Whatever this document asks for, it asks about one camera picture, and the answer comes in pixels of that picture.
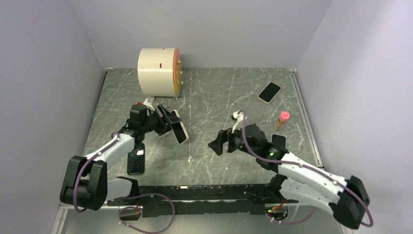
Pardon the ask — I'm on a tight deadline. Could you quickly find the black smartphone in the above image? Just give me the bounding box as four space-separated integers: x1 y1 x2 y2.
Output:
170 111 188 143

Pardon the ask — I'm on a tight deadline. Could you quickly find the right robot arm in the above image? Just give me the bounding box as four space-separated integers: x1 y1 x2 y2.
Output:
208 124 373 230

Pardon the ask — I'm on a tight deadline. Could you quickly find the white cylindrical drum device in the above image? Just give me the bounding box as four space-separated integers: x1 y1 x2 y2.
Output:
137 47 183 100

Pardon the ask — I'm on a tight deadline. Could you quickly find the pink capped small bottle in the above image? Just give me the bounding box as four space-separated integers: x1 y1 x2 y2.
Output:
274 111 290 131

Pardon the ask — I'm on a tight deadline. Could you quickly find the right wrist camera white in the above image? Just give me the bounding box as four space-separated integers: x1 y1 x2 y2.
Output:
231 110 245 133

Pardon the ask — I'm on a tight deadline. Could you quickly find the phone in blue case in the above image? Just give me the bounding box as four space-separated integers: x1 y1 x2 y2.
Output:
271 134 287 148

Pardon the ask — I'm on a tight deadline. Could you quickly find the phone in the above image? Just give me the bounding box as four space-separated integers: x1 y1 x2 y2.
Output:
258 82 281 104
127 143 145 176
271 134 287 148

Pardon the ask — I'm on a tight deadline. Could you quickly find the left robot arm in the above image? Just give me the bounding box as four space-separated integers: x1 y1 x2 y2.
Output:
59 103 182 213

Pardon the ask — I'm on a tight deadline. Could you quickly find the phone in pink case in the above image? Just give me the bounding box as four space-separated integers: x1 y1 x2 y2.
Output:
258 82 281 104

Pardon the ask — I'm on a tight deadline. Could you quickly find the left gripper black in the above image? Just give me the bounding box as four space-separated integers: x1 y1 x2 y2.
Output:
141 104 181 136

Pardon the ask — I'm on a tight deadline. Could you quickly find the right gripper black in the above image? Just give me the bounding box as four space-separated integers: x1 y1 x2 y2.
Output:
208 121 258 157

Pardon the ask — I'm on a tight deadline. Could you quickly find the beige phone case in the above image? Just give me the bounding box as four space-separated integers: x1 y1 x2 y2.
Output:
170 109 189 145

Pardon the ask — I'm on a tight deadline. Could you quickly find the aluminium frame rail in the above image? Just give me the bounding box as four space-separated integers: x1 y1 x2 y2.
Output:
51 201 354 234

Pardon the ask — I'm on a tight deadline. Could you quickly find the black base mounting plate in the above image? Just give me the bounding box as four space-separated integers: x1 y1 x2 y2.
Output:
107 184 284 217

